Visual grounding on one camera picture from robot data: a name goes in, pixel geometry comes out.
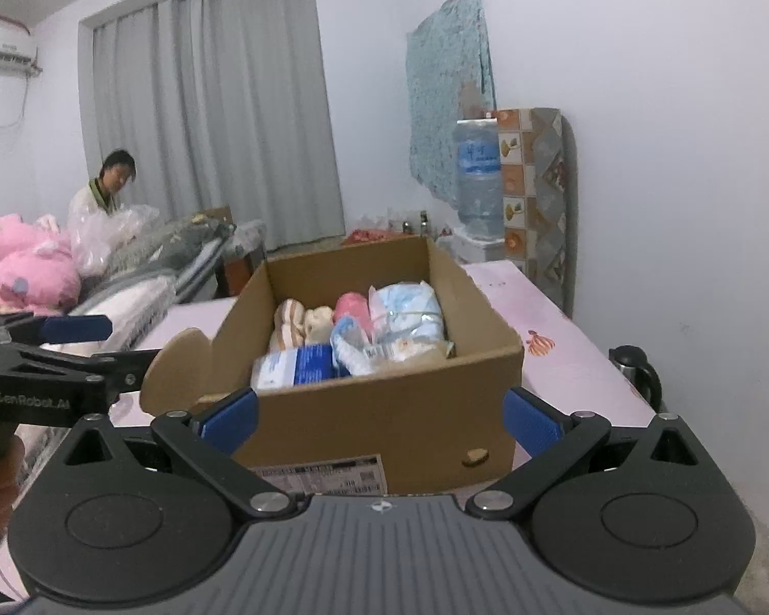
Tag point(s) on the white water dispenser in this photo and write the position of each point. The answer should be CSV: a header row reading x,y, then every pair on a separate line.
x,y
474,250

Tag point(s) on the white and blue packet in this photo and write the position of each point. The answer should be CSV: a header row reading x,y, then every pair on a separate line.
x,y
295,365

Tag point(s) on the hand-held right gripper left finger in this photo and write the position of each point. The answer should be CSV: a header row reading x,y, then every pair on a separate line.
x,y
234,413

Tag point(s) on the clear plastic bag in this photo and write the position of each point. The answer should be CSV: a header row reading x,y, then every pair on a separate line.
x,y
102,237

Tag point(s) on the large blue water bottle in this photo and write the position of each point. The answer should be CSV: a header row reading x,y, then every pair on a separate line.
x,y
477,192

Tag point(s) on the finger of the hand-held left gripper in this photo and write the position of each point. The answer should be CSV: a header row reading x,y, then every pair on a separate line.
x,y
128,365
77,328

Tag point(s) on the pink sock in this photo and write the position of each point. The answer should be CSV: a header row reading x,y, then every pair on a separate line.
x,y
352,307

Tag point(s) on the black electric kettle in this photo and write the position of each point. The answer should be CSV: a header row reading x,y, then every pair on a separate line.
x,y
637,371

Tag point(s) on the brown cardboard box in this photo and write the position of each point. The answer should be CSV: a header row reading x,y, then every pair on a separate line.
x,y
391,423

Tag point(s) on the patterned folded mat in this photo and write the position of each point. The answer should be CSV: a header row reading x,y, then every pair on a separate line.
x,y
532,205

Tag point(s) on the grey patterned pillow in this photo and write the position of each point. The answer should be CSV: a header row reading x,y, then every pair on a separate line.
x,y
166,240

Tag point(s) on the small glass bottle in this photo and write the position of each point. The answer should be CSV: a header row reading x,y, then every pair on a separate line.
x,y
423,223

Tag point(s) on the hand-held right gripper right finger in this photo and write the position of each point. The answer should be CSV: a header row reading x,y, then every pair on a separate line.
x,y
532,416

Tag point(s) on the red snack bag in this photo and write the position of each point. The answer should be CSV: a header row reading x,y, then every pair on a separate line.
x,y
368,236

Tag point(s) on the clear bag of blue masks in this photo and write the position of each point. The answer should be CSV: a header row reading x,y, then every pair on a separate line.
x,y
404,307

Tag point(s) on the pink bedding pile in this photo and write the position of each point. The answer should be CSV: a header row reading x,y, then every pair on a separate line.
x,y
32,282

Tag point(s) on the grey curtain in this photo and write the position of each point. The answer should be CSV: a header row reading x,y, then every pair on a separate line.
x,y
231,109

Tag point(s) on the white fringed blanket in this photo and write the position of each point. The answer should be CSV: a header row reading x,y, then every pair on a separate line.
x,y
128,307

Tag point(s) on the teal floral hanging cloth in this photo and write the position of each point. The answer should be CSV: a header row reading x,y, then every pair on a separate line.
x,y
442,77

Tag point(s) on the white air conditioner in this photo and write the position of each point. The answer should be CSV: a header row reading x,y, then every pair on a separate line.
x,y
3,38

